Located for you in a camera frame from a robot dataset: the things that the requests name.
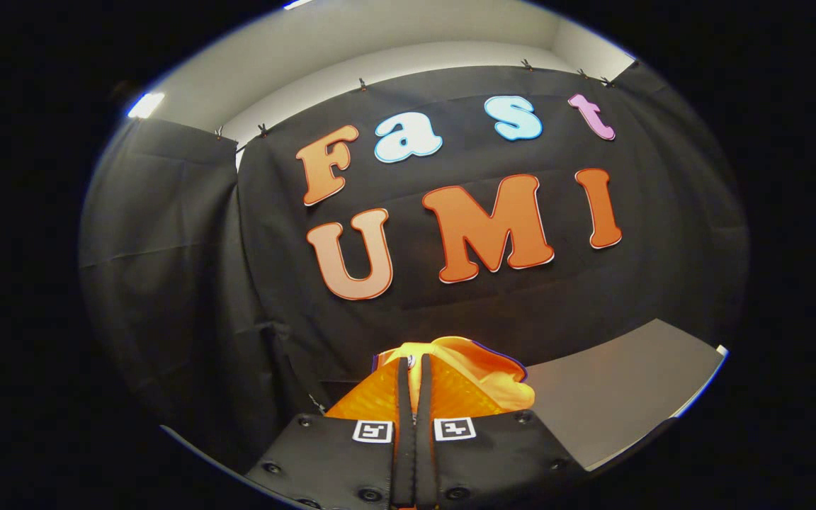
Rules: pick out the ceiling light panel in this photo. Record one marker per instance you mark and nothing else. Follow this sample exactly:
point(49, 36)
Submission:
point(146, 105)

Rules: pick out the row of backdrop clips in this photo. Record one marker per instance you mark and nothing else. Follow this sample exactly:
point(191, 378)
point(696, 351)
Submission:
point(362, 83)

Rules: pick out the grey cabinet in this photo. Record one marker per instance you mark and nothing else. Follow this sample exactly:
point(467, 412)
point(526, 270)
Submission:
point(627, 382)

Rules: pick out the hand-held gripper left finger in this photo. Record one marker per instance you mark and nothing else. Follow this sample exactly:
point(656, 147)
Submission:
point(402, 439)

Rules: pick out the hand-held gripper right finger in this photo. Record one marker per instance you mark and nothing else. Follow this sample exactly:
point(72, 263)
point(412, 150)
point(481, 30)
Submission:
point(425, 439)

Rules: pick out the yellow polo shirt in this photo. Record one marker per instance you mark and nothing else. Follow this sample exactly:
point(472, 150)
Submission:
point(493, 368)

